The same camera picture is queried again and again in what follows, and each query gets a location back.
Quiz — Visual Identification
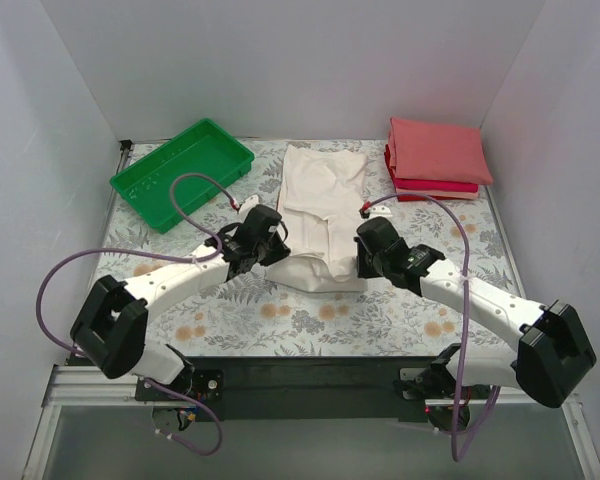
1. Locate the white t-shirt red print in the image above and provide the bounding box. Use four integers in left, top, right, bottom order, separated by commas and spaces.
265, 146, 367, 293

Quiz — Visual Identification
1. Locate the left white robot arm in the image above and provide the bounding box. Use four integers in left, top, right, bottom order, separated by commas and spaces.
70, 204, 290, 400

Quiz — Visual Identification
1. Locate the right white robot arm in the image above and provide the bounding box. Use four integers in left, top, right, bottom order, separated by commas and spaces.
355, 217, 597, 408

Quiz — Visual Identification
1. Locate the magenta folded t-shirt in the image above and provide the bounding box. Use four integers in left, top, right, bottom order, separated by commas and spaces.
393, 178, 479, 193

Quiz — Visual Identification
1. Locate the floral patterned table mat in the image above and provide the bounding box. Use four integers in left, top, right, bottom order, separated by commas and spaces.
96, 140, 519, 356

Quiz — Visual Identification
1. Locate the green plastic tray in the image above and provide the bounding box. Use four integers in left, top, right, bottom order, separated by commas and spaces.
110, 119, 254, 233

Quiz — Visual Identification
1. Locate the salmon pink folded t-shirt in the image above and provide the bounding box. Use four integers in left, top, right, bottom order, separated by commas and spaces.
388, 117, 493, 185

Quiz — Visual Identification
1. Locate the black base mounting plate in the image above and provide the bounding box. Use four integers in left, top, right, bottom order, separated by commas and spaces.
134, 355, 494, 424

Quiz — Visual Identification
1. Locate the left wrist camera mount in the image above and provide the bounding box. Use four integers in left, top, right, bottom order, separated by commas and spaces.
230, 195, 260, 215

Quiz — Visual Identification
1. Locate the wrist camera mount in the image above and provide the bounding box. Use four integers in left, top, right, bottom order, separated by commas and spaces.
230, 195, 260, 215
359, 202, 393, 220

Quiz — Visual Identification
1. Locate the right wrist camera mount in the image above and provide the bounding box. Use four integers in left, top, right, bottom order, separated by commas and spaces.
359, 202, 393, 220

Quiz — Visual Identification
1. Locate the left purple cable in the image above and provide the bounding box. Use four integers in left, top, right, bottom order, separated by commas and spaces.
35, 172, 241, 456

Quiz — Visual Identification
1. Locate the aluminium frame rail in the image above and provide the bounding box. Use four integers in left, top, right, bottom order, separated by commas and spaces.
23, 366, 600, 479

